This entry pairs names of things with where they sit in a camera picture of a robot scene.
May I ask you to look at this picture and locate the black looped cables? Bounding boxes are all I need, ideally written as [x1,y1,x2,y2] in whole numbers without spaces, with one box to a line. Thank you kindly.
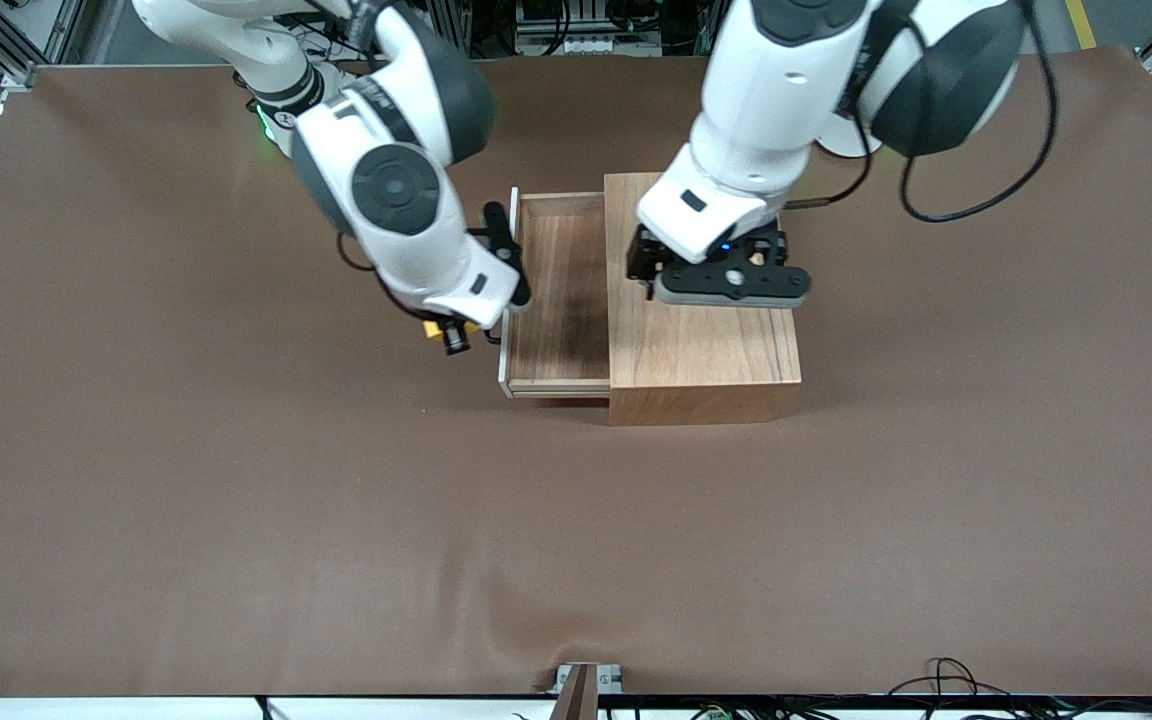
[884,656,1152,720]

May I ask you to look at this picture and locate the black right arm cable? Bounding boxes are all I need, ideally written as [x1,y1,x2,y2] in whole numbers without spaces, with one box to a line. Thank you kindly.
[336,232,437,323]

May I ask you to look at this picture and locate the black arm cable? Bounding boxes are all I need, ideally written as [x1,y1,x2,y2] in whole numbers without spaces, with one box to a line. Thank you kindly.
[336,232,437,323]
[781,0,1059,223]

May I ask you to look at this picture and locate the white power strip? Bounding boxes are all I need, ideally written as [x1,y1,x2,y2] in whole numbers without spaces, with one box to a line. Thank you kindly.
[526,35,639,58]

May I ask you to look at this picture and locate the wooden drawer cabinet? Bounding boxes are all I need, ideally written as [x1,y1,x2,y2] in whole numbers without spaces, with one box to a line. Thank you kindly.
[603,172,803,428]

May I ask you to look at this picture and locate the wooden drawer with white front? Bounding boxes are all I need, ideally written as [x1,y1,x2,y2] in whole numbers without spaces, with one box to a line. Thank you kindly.
[498,186,613,401]

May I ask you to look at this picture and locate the brown table mat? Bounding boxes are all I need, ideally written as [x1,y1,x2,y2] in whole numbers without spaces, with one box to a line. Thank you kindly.
[0,45,1152,698]

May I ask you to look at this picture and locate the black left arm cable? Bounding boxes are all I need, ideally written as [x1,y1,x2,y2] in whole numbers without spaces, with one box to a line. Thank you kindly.
[781,0,1059,223]

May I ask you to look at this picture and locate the metal table clamp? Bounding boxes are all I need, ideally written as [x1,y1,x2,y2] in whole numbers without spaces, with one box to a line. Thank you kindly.
[548,662,625,720]

